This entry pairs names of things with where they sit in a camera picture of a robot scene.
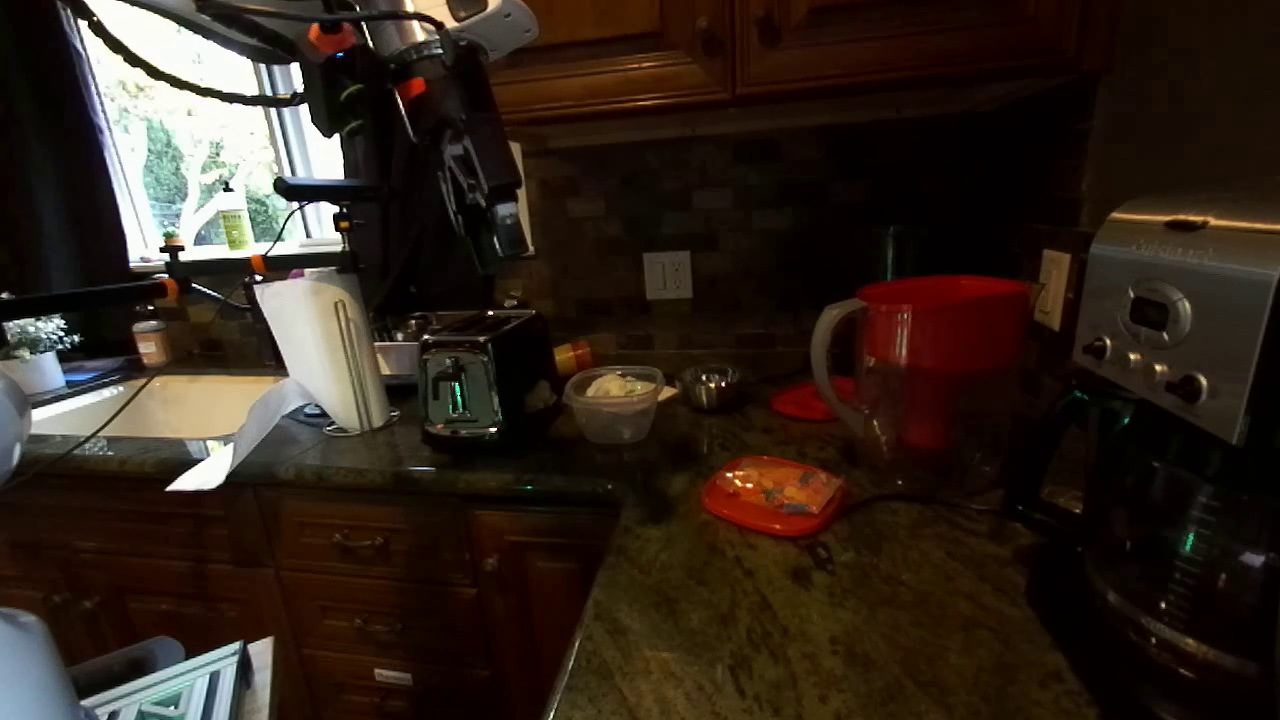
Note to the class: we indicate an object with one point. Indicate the green dish soap bottle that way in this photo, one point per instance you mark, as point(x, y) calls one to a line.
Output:
point(234, 219)

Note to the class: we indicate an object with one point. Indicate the chrome black toaster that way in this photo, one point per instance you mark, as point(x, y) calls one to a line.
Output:
point(487, 377)

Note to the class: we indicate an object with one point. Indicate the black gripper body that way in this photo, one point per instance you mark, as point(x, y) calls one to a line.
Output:
point(425, 167)

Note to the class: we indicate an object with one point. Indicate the flat red lid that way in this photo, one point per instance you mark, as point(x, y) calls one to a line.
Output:
point(802, 402)

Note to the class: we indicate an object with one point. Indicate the silver black coffee maker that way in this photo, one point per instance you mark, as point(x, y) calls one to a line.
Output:
point(1159, 475)

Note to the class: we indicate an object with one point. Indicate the clear plastic snack pack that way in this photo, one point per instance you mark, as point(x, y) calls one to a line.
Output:
point(782, 487)

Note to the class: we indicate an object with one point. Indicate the red lidded clear pitcher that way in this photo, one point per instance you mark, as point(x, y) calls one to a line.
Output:
point(923, 374)

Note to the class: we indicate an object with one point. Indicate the dark window curtain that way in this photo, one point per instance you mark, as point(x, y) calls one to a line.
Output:
point(56, 208)

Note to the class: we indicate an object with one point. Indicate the white paper towel roll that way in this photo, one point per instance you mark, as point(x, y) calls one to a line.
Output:
point(331, 363)

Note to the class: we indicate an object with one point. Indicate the clear plastic food container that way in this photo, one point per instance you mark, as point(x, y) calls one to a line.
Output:
point(616, 402)

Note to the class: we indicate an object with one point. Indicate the small potted plant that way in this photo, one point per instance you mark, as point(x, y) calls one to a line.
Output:
point(30, 355)

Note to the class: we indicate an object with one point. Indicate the small metal bowl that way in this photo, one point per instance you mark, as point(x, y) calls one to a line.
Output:
point(715, 386)

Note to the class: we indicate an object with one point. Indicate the white wall outlet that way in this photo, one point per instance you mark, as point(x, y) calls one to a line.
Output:
point(664, 272)

